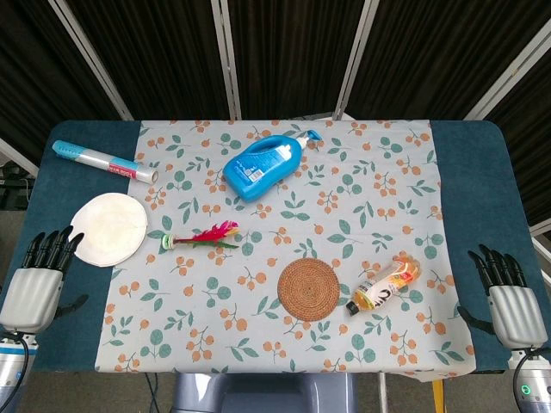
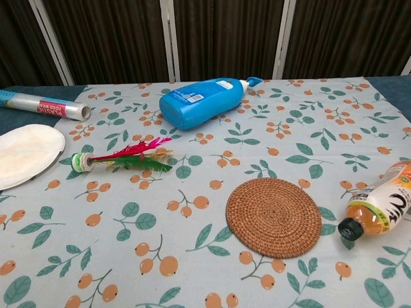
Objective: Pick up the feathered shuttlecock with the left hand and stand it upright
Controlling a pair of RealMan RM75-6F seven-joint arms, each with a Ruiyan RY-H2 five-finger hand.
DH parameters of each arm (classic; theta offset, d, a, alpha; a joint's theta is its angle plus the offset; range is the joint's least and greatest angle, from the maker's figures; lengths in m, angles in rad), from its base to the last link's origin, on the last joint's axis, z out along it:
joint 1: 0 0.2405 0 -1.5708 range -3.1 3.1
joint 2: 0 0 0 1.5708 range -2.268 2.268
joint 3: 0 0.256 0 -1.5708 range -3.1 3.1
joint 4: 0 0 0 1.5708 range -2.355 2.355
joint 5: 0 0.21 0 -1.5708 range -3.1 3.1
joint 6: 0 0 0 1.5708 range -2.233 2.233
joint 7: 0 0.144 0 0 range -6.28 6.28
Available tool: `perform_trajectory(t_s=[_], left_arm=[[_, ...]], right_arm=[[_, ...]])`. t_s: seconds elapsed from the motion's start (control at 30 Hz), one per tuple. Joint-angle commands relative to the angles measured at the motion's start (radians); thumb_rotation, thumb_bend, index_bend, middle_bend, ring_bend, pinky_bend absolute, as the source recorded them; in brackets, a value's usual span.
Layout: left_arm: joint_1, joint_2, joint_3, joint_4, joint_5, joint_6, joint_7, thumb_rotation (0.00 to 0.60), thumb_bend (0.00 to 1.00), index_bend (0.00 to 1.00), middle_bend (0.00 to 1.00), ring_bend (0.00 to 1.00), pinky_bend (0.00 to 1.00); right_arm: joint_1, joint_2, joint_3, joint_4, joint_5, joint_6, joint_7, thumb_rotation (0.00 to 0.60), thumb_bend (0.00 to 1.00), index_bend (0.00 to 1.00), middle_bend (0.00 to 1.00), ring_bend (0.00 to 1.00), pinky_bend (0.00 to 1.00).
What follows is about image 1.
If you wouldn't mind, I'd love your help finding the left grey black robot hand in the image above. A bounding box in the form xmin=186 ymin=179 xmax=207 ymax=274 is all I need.
xmin=0 ymin=225 xmax=90 ymax=335

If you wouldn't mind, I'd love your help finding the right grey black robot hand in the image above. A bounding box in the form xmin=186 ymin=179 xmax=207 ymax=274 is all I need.
xmin=456 ymin=243 xmax=551 ymax=350

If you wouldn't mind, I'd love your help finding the colourful feather shuttlecock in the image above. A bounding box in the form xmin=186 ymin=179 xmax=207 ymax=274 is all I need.
xmin=160 ymin=219 xmax=241 ymax=251

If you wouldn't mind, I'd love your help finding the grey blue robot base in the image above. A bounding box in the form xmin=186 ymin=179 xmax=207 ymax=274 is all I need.
xmin=171 ymin=372 xmax=358 ymax=413

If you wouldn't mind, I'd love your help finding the white paper plate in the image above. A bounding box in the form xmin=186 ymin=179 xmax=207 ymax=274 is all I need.
xmin=70 ymin=192 xmax=149 ymax=268

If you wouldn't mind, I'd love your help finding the floral fruit print tablecloth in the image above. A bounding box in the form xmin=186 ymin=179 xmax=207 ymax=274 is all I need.
xmin=94 ymin=119 xmax=477 ymax=382

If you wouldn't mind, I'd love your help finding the orange drink bottle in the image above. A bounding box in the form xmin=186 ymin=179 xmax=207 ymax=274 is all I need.
xmin=346 ymin=254 xmax=422 ymax=317

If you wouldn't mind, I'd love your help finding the teal table cover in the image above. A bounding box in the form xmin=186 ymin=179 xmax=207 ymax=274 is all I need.
xmin=0 ymin=119 xmax=535 ymax=373

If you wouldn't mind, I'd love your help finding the plastic wrap roll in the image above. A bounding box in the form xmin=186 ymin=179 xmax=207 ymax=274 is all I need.
xmin=52 ymin=139 xmax=159 ymax=185

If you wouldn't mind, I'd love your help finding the round woven rattan coaster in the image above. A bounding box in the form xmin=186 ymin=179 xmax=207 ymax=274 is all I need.
xmin=276 ymin=257 xmax=341 ymax=322

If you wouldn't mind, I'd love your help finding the blue detergent pump bottle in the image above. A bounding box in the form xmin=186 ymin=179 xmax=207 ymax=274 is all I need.
xmin=222 ymin=128 xmax=323 ymax=203

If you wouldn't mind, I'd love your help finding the dark folding screen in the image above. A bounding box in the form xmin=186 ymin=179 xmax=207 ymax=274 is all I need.
xmin=0 ymin=0 xmax=551 ymax=242

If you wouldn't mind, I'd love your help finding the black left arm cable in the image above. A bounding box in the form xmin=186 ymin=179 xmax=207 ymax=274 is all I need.
xmin=0 ymin=331 xmax=29 ymax=413

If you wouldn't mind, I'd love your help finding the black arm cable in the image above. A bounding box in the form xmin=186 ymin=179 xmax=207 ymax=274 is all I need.
xmin=511 ymin=348 xmax=544 ymax=413
xmin=0 ymin=331 xmax=29 ymax=413

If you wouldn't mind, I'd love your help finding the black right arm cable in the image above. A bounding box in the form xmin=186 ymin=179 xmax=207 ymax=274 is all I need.
xmin=511 ymin=348 xmax=544 ymax=413

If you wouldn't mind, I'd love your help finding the yellow strap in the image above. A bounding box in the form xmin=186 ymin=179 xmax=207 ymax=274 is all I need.
xmin=431 ymin=378 xmax=445 ymax=413

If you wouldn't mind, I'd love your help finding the black floor cable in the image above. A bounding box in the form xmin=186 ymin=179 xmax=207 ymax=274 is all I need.
xmin=144 ymin=372 xmax=159 ymax=413

